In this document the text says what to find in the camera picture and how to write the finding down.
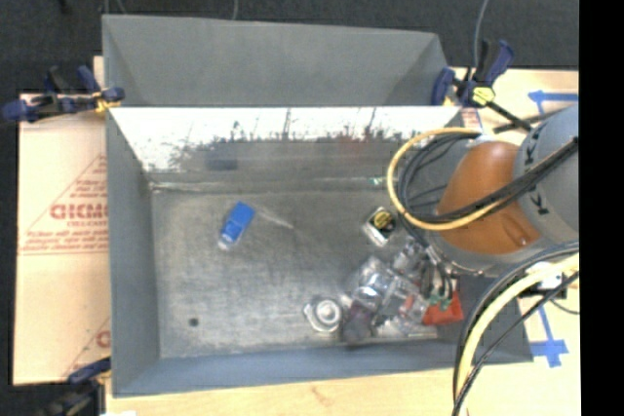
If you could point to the clear glass jar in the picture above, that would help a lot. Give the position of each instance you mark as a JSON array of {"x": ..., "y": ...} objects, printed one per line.
[{"x": 323, "y": 313}]

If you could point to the brown cardboard board red print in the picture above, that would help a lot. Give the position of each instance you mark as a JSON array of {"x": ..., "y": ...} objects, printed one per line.
[{"x": 58, "y": 287}]

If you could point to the blue and clear spray bottle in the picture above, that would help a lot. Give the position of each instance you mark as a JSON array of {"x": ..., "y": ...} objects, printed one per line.
[{"x": 236, "y": 223}]

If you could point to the clear plastic bottle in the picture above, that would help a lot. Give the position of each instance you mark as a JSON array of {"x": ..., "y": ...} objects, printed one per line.
[{"x": 402, "y": 315}]

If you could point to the grey metal bin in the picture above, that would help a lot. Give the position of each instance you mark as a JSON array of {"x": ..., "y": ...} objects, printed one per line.
[{"x": 234, "y": 287}]

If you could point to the red flat block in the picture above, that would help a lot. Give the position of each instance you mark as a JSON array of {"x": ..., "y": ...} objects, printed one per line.
[{"x": 444, "y": 314}]

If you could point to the dark purple bottle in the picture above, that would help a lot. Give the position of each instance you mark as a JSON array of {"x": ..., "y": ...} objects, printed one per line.
[{"x": 360, "y": 320}]

